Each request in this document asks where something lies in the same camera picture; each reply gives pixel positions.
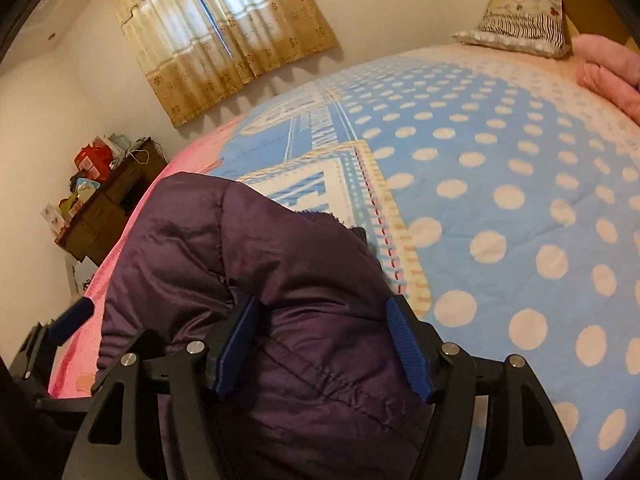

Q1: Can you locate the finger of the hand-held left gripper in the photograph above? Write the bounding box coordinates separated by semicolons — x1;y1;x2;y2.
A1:
47;297;96;346

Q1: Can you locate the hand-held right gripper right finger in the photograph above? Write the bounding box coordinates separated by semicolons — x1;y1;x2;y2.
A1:
386;294;583;480

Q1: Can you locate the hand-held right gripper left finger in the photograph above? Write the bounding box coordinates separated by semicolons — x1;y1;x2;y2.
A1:
60;294;259;480

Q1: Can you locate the purple padded jacket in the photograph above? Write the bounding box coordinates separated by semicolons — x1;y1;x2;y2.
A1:
97;171;441;480

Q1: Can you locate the pink bed sheet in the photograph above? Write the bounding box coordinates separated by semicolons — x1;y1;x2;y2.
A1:
47;115;246;401

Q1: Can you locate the white bag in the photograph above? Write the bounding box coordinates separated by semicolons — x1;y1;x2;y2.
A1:
65;255;98;296

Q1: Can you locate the white printed card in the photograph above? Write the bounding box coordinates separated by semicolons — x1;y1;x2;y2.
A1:
41;202;68;238

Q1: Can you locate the brown wooden desk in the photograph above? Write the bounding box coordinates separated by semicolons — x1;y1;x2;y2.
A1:
55;141;168;263

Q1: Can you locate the teal packet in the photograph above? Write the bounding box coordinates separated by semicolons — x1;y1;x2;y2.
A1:
70;177;103;201

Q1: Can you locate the red gift box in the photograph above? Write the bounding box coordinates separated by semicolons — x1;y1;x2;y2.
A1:
74;142;113;181

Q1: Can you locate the blue polka dot blanket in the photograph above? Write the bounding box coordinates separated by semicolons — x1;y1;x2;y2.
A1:
207;42;640;466

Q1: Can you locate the beige patterned curtain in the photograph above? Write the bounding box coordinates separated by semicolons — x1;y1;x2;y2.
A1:
102;0;338;128

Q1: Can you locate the pink folded blanket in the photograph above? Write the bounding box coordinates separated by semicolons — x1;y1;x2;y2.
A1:
570;34;640;126

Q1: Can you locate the striped floral pillow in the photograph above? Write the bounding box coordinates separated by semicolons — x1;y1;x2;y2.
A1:
451;0;571;58

